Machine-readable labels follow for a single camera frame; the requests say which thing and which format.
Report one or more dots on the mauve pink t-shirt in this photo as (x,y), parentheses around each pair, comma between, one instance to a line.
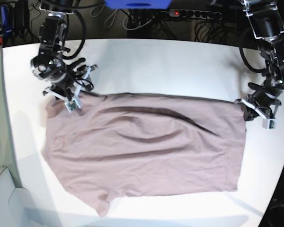
(134,145)

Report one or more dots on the blue box overhead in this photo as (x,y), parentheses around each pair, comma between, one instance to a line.
(137,4)

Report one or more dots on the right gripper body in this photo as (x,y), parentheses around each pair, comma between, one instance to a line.
(64,87)

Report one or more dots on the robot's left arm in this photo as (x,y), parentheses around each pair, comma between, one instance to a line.
(268,28)

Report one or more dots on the black power strip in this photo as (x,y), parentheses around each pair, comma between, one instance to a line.
(195,14)

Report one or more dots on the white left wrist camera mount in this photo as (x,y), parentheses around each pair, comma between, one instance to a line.
(269,120)

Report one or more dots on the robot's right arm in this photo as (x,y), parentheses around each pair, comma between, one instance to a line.
(49,64)

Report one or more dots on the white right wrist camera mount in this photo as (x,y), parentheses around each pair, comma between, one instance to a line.
(83,76)

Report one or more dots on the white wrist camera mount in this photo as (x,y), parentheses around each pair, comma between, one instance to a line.
(269,120)
(83,76)

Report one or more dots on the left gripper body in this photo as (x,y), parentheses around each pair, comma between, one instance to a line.
(263,100)

